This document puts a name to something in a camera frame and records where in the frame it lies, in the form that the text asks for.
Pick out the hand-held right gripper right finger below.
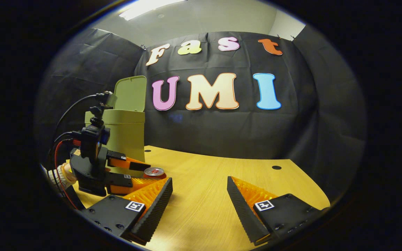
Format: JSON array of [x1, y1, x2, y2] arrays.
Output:
[[227, 176, 330, 246]]

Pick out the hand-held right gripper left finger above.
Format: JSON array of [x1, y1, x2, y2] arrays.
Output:
[[81, 178, 174, 246]]

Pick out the green desktop garbage bin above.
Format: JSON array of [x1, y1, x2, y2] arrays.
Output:
[[85, 76, 147, 176]]

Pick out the red pop can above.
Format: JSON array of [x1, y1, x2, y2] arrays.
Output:
[[143, 167, 167, 180]]

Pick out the wooden desktop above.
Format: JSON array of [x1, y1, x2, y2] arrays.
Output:
[[70, 146, 331, 251]]

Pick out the black backdrop cloth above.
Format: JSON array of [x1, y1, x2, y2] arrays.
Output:
[[35, 27, 367, 199]]

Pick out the ceiling light panel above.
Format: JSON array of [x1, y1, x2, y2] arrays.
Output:
[[119, 0, 187, 21]]

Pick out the red cable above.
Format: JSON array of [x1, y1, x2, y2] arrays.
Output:
[[53, 139, 80, 210]]

